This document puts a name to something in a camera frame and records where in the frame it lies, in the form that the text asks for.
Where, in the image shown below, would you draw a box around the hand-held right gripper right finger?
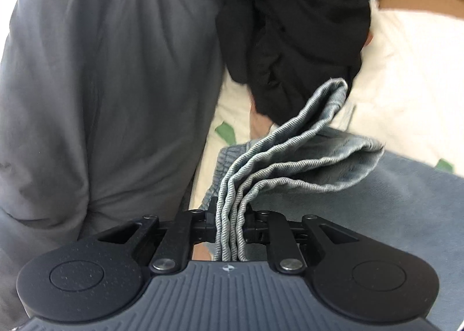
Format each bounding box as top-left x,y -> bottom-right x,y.
244,208 -> 363,274

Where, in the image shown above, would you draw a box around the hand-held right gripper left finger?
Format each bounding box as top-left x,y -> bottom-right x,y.
96,196 -> 219,274

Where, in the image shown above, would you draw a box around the black clothes pile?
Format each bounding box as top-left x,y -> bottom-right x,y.
215,0 -> 383,119

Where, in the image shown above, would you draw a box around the bear printed bed sheet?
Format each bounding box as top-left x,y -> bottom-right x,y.
188,1 -> 464,216

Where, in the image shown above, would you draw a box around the light blue jeans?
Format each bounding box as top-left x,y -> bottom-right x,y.
192,77 -> 464,331

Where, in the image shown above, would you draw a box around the dark grey quilt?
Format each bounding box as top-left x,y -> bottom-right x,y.
0,0 -> 225,331

